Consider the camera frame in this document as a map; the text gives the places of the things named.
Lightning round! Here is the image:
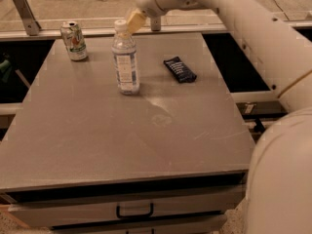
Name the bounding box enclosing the green white 7up can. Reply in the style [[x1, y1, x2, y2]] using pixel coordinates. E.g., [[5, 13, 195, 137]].
[[60, 21, 88, 61]]

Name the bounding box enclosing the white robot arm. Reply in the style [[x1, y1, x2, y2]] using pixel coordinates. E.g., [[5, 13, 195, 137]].
[[135, 0, 312, 234]]

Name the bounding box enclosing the clear plastic water bottle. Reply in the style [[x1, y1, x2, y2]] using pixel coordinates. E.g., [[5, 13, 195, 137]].
[[112, 19, 139, 95]]

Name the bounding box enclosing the dark blue snack bar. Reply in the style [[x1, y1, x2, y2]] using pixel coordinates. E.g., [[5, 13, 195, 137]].
[[163, 57, 197, 83]]

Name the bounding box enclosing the black stand leg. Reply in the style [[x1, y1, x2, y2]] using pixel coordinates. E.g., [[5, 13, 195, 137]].
[[253, 119, 265, 134]]

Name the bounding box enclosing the grey upper drawer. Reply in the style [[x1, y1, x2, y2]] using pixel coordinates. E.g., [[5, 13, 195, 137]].
[[9, 184, 246, 227]]

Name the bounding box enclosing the grey drawer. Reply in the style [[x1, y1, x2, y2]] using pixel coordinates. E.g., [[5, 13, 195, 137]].
[[9, 184, 246, 227], [53, 214, 227, 234]]

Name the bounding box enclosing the grey lower drawer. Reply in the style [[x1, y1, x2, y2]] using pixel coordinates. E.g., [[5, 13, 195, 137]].
[[53, 214, 227, 234]]

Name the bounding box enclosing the middle metal rail bracket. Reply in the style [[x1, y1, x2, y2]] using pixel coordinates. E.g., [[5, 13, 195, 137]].
[[150, 17, 161, 31]]

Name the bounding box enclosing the metal rail bracket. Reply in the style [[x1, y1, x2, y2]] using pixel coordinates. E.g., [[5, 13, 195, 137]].
[[150, 17, 161, 31], [13, 0, 41, 36]]

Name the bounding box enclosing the left metal rail bracket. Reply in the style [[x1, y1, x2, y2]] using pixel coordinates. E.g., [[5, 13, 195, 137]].
[[13, 0, 41, 36]]

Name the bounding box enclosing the black drawer handle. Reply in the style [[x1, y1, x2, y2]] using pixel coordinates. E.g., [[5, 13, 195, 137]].
[[115, 203, 154, 219]]

